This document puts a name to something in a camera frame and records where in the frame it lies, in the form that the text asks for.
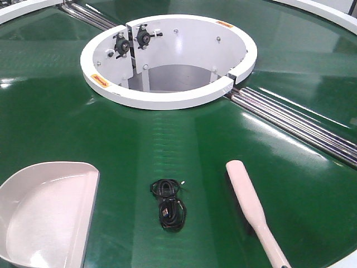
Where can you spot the beige hand broom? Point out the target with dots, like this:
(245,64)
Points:
(254,213)

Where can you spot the beige plastic dustpan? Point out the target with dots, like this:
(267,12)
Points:
(46,212)

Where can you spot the green conveyor belt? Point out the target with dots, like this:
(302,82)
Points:
(164,199)

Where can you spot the orange arrow sticker front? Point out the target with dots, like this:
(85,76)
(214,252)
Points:
(100,80)

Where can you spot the orange arrow sticker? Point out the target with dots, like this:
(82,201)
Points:
(225,24)
(100,80)

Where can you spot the orange arrow sticker back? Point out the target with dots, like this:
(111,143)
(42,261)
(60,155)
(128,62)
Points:
(225,24)

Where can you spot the right steel roller set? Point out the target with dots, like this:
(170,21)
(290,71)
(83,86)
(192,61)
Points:
(296,123)

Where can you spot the steel roller set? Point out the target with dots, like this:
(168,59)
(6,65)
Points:
(296,123)
(89,16)

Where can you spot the left steel roller set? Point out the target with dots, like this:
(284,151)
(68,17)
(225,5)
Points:
(89,16)

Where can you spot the white outer rim right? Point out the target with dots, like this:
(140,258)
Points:
(340,18)

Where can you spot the white rim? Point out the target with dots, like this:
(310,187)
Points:
(340,18)
(21,8)

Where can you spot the white outer rim left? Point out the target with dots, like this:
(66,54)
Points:
(21,8)

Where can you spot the right black bearing mount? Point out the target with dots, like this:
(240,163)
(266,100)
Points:
(144,37)

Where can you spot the black bearing mount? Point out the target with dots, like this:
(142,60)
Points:
(122,45)
(144,37)

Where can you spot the left black bearing mount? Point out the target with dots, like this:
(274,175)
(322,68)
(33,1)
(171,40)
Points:
(122,45)

